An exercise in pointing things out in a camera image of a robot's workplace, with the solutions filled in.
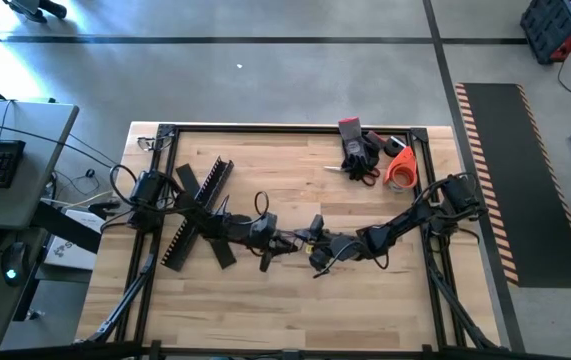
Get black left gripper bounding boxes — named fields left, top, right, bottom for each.
left=247, top=212, right=306, bottom=253

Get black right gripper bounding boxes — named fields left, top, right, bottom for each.
left=294, top=229, right=364, bottom=272

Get black slotted cable duct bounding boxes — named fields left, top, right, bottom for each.
left=159, top=155, right=236, bottom=274

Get black duct cover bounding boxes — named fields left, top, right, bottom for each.
left=174, top=163, right=239, bottom=271

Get grey black work glove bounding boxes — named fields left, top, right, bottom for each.
left=362, top=129, right=387, bottom=174
left=337, top=116, right=381, bottom=182

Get orange tape dispenser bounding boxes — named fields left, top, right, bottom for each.
left=382, top=145, right=420, bottom=194

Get black tape roll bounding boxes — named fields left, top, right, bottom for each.
left=382, top=135, right=407, bottom=158

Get clear safety glasses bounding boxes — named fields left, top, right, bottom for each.
left=136, top=134, right=162, bottom=153

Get white cardboard box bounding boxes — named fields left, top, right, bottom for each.
left=42, top=207, right=100, bottom=272

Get black striped floor mat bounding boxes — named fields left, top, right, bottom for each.
left=453, top=82, right=571, bottom=290

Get grey office desk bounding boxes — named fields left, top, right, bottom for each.
left=0, top=97, right=81, bottom=231

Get black computer mouse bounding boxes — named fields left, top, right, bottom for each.
left=0, top=241, right=28, bottom=288

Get red black tool case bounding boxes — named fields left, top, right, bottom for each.
left=518, top=0, right=571, bottom=66

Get person's black shoe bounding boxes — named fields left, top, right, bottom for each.
left=2, top=0, right=69, bottom=25

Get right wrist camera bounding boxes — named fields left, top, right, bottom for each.
left=308, top=213, right=326, bottom=240

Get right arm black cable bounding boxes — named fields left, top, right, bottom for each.
left=313, top=239, right=391, bottom=280

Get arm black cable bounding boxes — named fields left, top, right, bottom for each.
left=253, top=190, right=271, bottom=217
left=313, top=239, right=391, bottom=280

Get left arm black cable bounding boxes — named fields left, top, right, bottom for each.
left=253, top=190, right=271, bottom=217

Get red handled scissors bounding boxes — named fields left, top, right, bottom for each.
left=322, top=164, right=382, bottom=188

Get black aluminium table frame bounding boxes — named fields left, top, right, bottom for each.
left=77, top=123, right=504, bottom=360

